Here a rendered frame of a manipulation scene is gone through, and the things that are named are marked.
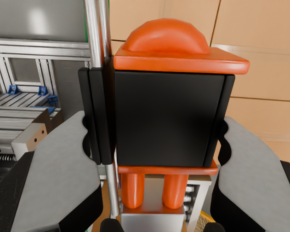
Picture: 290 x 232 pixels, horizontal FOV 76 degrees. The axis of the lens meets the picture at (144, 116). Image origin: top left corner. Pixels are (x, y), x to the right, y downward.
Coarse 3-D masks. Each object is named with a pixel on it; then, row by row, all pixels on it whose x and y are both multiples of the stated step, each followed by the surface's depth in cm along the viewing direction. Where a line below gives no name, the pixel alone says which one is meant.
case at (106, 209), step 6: (102, 186) 96; (102, 192) 93; (120, 192) 94; (102, 198) 90; (108, 198) 90; (108, 204) 87; (108, 210) 85; (102, 216) 82; (108, 216) 82; (96, 222) 80; (96, 228) 77; (186, 228) 79
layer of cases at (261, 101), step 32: (128, 0) 67; (160, 0) 67; (192, 0) 67; (224, 0) 67; (256, 0) 67; (288, 0) 67; (128, 32) 71; (224, 32) 71; (256, 32) 71; (288, 32) 71; (256, 64) 77; (288, 64) 77; (256, 96) 84; (288, 96) 84; (256, 128) 92; (288, 128) 92; (288, 160) 101
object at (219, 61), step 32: (128, 64) 10; (160, 64) 10; (192, 64) 10; (224, 64) 10; (128, 96) 11; (160, 96) 11; (192, 96) 11; (224, 96) 11; (128, 128) 12; (160, 128) 12; (192, 128) 12; (128, 160) 13; (160, 160) 13; (192, 160) 13
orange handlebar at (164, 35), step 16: (144, 32) 11; (160, 32) 10; (176, 32) 10; (192, 32) 11; (128, 48) 11; (144, 48) 11; (160, 48) 11; (176, 48) 11; (192, 48) 11; (208, 48) 11; (128, 176) 16; (144, 176) 17; (176, 176) 16; (128, 192) 17; (176, 192) 17; (176, 208) 18
